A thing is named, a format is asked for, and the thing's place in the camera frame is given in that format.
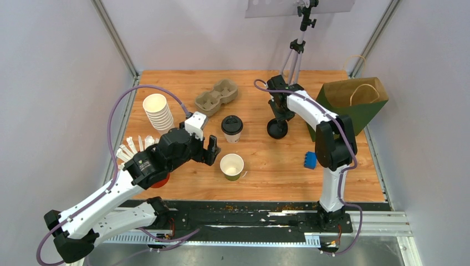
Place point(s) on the green paper coffee cup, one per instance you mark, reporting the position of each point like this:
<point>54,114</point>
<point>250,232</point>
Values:
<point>232,165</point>

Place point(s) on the camera tripod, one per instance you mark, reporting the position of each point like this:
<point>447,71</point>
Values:
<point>296,47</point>

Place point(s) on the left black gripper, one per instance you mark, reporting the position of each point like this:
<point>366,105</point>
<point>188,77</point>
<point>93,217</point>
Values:
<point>207,156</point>

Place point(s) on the white paper coffee cup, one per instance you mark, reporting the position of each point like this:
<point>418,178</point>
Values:
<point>232,138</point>

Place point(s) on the red cup holder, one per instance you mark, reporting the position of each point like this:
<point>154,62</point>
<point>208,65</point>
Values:
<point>161,183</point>

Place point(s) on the stack of white paper cups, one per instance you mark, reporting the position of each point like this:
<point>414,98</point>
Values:
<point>158,113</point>

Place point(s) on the stack of black lids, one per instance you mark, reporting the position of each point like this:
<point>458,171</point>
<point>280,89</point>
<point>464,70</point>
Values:
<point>277,133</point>

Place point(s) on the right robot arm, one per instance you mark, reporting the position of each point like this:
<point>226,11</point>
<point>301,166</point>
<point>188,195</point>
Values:
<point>335,145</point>

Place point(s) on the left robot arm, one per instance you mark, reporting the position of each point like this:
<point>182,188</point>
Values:
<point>81,228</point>

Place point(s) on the black plastic cup lid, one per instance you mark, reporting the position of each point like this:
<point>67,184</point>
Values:
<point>231,125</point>

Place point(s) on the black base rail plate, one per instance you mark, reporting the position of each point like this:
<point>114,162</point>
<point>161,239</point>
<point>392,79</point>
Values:
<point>250,222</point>

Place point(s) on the blue toy brick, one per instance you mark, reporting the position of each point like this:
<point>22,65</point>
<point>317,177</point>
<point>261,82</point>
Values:
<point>310,160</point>

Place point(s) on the green paper bag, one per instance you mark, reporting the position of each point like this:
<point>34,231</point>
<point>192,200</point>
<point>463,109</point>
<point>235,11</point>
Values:
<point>361,99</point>

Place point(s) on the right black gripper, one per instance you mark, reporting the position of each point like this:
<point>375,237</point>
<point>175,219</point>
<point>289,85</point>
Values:
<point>289,115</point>

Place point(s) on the cardboard cup carrier tray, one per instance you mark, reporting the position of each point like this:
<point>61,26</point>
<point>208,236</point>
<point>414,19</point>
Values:
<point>210,102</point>

